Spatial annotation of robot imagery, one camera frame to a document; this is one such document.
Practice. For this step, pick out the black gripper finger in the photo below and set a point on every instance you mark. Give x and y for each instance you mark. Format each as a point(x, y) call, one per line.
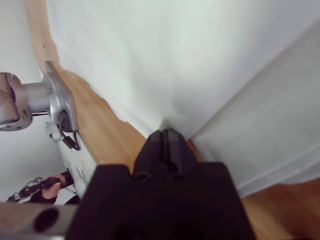
point(178, 152)
point(150, 152)

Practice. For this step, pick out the black handheld controller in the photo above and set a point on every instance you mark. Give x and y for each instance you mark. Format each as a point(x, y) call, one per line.
point(66, 180)

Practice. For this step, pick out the white Unitree t-shirt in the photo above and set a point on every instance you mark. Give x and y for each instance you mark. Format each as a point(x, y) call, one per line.
point(175, 62)

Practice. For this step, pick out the black sleeved forearm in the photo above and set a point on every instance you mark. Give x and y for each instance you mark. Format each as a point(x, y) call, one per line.
point(72, 200)

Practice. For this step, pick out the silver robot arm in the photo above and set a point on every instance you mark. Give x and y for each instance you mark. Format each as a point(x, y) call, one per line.
point(15, 105)

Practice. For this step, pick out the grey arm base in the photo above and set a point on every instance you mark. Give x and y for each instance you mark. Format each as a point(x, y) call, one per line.
point(62, 100)

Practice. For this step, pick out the bystander bare hand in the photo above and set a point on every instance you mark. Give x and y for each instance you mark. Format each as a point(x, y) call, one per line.
point(51, 191)

